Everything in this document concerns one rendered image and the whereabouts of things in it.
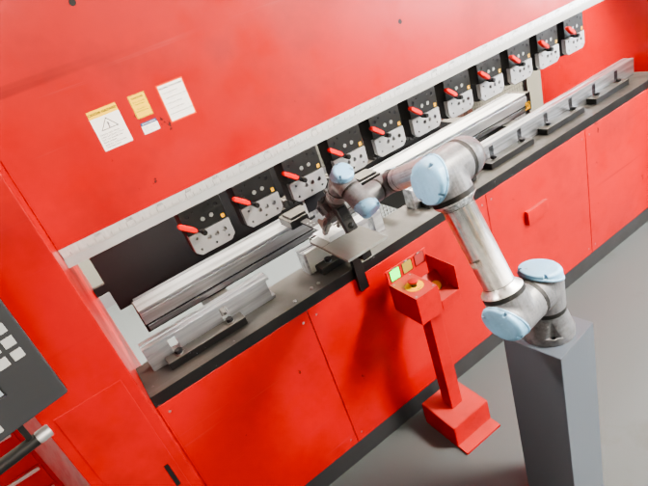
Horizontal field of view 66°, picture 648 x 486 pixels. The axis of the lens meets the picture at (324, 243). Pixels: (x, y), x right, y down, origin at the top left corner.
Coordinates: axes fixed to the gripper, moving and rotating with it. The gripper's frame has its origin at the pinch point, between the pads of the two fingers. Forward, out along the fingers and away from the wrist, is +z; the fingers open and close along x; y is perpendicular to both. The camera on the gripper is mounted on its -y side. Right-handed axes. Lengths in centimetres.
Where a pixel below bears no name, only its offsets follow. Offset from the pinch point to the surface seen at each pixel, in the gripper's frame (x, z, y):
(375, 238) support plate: -6.2, -10.3, -15.2
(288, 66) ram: -6, -45, 41
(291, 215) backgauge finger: 2.7, 16.1, 21.8
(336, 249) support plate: 6.1, -5.1, -9.0
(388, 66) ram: -46, -34, 32
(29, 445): 107, -41, -23
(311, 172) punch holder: -1.3, -15.7, 17.7
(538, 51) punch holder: -131, -17, 18
